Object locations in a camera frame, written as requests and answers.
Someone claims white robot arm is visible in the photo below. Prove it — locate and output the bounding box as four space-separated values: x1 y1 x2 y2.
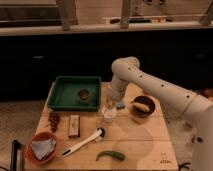
106 56 213 171

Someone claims blue small object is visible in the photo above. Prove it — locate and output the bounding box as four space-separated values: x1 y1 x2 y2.
116 101 125 110

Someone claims yellow banana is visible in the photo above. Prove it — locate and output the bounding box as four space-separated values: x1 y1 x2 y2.
133 102 150 112

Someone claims dark brown bowl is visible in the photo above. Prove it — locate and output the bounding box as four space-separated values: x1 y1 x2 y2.
131 96 155 118

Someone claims brown rectangular block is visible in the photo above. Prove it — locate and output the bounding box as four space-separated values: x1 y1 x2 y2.
68 115 80 138

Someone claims green chili pepper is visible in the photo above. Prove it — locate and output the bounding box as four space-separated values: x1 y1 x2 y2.
96 150 126 161

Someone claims green plastic tray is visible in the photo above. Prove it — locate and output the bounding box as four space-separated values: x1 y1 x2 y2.
47 76 101 112

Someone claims grey cloth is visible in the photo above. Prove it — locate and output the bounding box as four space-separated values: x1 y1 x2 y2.
30 138 56 160

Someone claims orange bowl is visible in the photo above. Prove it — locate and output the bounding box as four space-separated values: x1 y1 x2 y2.
25 132 57 165

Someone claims black stand left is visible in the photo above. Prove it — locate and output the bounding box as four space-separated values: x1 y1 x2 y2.
10 140 25 171

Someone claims white handled brush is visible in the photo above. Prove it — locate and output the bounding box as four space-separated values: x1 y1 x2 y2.
62 127 105 157

